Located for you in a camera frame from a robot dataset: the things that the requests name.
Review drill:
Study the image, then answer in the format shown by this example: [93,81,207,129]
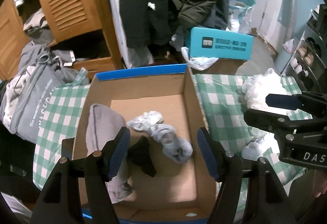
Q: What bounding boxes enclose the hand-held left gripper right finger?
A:
[197,128,298,224]

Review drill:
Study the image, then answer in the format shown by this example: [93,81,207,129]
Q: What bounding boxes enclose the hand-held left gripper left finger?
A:
[31,126,131,224]

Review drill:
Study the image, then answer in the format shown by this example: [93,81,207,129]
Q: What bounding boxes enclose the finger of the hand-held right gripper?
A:
[266,91,327,117]
[243,109,311,136]

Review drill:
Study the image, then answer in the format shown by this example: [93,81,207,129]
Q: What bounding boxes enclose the black sock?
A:
[128,136,157,178]

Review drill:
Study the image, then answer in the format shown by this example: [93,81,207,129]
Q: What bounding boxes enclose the white plastic bundle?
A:
[237,68,289,112]

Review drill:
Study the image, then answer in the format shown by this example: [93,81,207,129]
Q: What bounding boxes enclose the grey sock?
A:
[85,104,134,201]

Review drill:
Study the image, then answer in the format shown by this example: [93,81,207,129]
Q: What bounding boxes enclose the white sock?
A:
[241,141,265,160]

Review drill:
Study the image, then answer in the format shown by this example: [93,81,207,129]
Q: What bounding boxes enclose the pale blue sock bundle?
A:
[126,111,193,163]

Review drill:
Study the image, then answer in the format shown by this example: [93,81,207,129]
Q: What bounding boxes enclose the cardboard box blue rim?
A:
[72,63,217,224]

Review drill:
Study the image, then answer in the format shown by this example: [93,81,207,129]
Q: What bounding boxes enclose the person's right forearm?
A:
[289,170,327,224]

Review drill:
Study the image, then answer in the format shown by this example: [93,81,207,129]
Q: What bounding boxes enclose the light blue bin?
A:
[274,47,292,72]

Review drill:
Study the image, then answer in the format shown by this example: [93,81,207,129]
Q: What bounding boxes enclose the metal shoe rack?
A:
[283,4,327,92]

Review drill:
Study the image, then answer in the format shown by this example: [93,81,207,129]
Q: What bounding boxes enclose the green checked tablecloth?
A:
[33,74,315,186]

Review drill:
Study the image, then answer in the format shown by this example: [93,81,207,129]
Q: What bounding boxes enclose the group of assorted shoes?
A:
[290,6,327,79]

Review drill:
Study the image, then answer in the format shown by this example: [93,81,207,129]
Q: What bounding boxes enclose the white bin liner bag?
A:
[282,38,295,53]

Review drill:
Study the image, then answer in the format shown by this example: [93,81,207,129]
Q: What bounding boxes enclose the teal shoe box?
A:
[185,27,254,60]

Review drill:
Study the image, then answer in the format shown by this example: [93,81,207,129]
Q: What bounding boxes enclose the white plastic bag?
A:
[181,47,219,70]

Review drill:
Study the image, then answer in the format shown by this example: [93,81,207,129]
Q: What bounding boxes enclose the grey tote bag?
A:
[2,63,64,143]

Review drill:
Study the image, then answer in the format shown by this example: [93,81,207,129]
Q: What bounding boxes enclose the blue and white plastic sack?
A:
[227,0,256,34]

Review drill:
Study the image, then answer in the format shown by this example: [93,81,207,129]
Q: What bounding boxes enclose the grey hoodie pile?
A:
[19,44,77,81]

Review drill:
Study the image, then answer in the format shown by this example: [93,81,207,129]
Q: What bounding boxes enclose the folded grey clothes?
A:
[23,8,54,44]

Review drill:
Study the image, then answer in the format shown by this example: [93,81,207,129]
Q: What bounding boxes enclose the wooden wardrobe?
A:
[0,0,124,81]

